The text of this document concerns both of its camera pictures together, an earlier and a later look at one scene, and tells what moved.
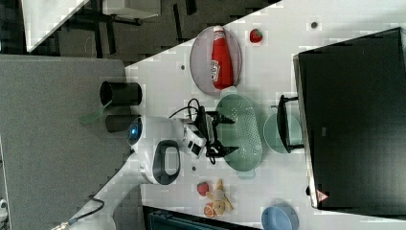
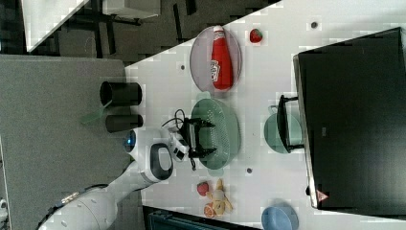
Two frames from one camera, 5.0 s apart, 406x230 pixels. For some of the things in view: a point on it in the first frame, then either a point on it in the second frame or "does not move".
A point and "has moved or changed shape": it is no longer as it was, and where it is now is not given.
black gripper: (205, 124) -> (190, 130)
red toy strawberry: (256, 35) does not move
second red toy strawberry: (202, 188) does not move
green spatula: (93, 116) does not move
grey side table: (54, 164) does not move
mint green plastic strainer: (244, 132) has moved or changed shape
